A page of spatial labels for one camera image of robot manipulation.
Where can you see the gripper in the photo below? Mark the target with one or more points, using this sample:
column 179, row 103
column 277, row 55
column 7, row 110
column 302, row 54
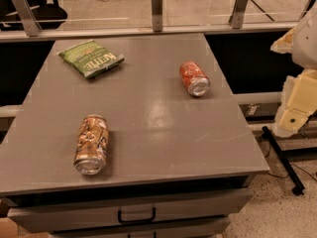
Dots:
column 306, row 45

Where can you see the orange patterned soda can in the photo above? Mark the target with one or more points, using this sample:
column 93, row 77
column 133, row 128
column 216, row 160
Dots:
column 92, row 142

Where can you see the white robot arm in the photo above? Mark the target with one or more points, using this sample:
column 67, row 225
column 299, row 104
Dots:
column 299, row 94

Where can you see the red soda can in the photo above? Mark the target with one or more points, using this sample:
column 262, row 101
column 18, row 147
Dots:
column 194, row 79

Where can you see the green Kettle chip bag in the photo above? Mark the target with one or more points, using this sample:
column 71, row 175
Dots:
column 90, row 59

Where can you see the black floor stand bar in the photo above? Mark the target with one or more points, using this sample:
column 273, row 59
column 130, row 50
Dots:
column 298, row 185

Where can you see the lower grey drawer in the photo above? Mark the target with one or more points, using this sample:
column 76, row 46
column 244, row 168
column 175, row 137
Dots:
column 186, row 228

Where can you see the black office chair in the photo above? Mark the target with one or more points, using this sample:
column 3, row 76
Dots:
column 47, row 12

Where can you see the right metal rail bracket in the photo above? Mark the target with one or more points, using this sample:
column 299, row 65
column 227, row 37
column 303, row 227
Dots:
column 237, row 17

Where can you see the metal rail bracket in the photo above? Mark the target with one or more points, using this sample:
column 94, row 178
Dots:
column 237, row 17
column 28, row 20
column 157, row 15

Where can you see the grey drawer with black handle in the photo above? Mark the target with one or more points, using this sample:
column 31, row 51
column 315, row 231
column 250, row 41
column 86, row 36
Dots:
column 133, row 210

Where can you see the middle metal rail bracket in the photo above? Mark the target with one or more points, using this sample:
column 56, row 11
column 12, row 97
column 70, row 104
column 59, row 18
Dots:
column 157, row 15

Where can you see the grey horizontal rail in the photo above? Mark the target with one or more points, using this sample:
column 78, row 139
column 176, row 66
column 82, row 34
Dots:
column 53, row 35

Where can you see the left metal rail bracket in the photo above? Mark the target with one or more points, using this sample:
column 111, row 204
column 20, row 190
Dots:
column 28, row 20

